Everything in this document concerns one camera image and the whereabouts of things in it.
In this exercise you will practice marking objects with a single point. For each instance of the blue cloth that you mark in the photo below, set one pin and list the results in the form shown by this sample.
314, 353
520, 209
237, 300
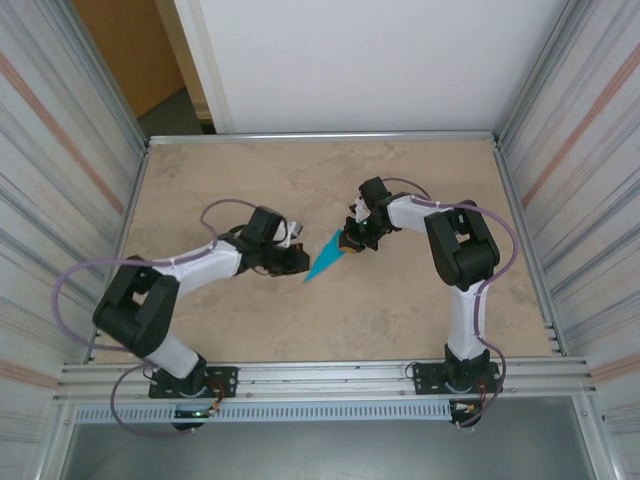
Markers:
325, 257

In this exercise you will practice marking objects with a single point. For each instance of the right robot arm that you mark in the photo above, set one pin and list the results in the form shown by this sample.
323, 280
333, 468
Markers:
465, 325

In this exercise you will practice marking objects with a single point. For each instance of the small controller board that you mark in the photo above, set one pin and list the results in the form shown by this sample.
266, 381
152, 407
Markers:
465, 409
195, 414

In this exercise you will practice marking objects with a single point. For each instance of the corrugated metal side panel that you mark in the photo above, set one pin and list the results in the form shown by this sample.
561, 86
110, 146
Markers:
590, 175
50, 175

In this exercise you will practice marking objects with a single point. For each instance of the brown wooden door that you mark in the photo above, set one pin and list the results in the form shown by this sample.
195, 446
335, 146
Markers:
130, 50

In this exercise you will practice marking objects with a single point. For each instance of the thin aluminium table rail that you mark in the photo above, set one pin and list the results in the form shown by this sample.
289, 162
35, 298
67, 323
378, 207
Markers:
325, 137

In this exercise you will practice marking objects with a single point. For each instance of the wide aluminium mounting rail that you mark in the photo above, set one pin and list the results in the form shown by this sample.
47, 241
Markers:
325, 375

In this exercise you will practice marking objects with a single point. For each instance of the aluminium side rail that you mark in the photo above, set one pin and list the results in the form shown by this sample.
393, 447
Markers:
521, 225
132, 200

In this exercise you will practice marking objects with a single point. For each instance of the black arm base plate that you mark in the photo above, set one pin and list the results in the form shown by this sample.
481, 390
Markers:
425, 377
225, 382

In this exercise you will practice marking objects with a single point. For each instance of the white door frame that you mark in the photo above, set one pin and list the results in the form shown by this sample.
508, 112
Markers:
205, 65

